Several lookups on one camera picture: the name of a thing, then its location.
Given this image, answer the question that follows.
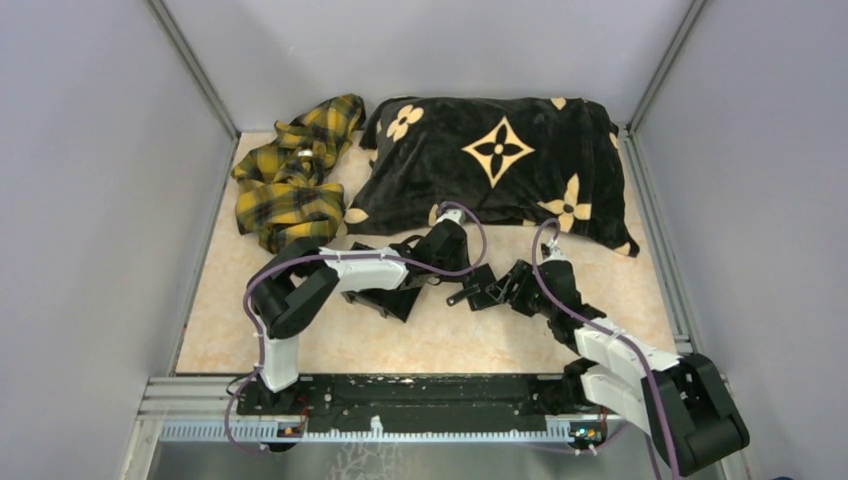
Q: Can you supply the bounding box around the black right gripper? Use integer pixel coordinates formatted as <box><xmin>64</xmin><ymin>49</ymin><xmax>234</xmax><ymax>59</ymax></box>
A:
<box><xmin>486</xmin><ymin>259</ymin><xmax>556</xmax><ymax>318</ymax></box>

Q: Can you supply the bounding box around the black blue card holder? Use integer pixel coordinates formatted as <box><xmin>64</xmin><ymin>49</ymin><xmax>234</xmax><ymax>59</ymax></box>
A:
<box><xmin>446</xmin><ymin>263</ymin><xmax>506</xmax><ymax>312</ymax></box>

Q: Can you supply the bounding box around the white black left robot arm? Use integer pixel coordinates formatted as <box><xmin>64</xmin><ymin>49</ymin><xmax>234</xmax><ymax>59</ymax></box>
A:
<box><xmin>244</xmin><ymin>219</ymin><xmax>473</xmax><ymax>414</ymax></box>

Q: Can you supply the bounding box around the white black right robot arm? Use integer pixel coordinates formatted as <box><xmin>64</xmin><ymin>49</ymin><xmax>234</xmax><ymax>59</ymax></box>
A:
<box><xmin>484</xmin><ymin>260</ymin><xmax>751</xmax><ymax>476</ymax></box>

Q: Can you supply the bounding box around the black plastic card tray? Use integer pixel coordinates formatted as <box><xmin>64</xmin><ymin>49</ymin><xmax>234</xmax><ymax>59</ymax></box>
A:
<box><xmin>341</xmin><ymin>241</ymin><xmax>425</xmax><ymax>325</ymax></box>

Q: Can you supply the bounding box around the black floral pillow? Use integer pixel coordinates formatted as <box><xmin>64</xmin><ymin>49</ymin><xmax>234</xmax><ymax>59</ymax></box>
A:
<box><xmin>344</xmin><ymin>97</ymin><xmax>640</xmax><ymax>257</ymax></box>

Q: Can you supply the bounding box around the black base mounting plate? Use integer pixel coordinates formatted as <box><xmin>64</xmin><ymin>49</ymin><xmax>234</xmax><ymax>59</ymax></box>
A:
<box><xmin>236</xmin><ymin>374</ymin><xmax>601</xmax><ymax>434</ymax></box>

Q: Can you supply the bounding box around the yellow plaid cloth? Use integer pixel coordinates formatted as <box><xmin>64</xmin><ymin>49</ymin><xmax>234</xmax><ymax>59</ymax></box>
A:
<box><xmin>231</xmin><ymin>94</ymin><xmax>366</xmax><ymax>254</ymax></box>

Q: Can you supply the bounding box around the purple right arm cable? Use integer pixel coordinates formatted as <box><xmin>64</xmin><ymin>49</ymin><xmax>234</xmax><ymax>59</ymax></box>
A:
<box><xmin>529</xmin><ymin>218</ymin><xmax>684</xmax><ymax>480</ymax></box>

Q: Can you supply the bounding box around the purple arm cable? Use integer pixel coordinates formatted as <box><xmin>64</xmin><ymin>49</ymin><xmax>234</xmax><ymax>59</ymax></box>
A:
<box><xmin>529</xmin><ymin>218</ymin><xmax>684</xmax><ymax>480</ymax></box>
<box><xmin>223</xmin><ymin>200</ymin><xmax>490</xmax><ymax>457</ymax></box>

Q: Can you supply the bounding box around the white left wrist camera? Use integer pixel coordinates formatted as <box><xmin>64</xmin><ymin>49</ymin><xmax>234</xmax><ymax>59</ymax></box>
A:
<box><xmin>435</xmin><ymin>208</ymin><xmax>466</xmax><ymax>226</ymax></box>

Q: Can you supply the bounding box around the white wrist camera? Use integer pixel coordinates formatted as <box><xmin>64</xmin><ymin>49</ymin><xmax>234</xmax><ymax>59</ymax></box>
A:
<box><xmin>541</xmin><ymin>241</ymin><xmax>568</xmax><ymax>263</ymax></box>
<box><xmin>435</xmin><ymin>208</ymin><xmax>466</xmax><ymax>226</ymax></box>

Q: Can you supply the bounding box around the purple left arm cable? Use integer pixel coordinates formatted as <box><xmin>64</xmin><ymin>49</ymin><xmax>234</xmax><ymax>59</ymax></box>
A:
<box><xmin>223</xmin><ymin>200</ymin><xmax>490</xmax><ymax>457</ymax></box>

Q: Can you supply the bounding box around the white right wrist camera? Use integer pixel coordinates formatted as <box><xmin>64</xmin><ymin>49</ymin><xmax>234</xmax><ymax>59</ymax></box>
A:
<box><xmin>541</xmin><ymin>241</ymin><xmax>568</xmax><ymax>263</ymax></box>

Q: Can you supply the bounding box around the aluminium front frame rail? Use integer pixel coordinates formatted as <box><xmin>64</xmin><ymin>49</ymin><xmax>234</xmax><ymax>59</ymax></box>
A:
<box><xmin>135</xmin><ymin>372</ymin><xmax>738</xmax><ymax>444</ymax></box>

